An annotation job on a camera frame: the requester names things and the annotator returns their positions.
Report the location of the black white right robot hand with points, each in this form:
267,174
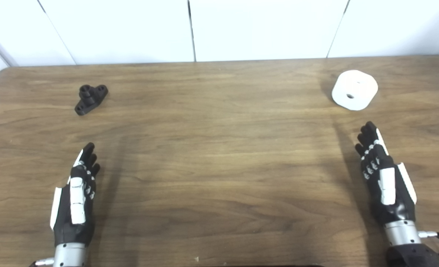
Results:
388,185

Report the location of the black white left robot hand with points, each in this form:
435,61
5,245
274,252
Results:
77,200

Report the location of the black plastic holder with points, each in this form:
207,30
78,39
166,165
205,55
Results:
91,99

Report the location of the round white plastic piece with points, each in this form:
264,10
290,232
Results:
356,83

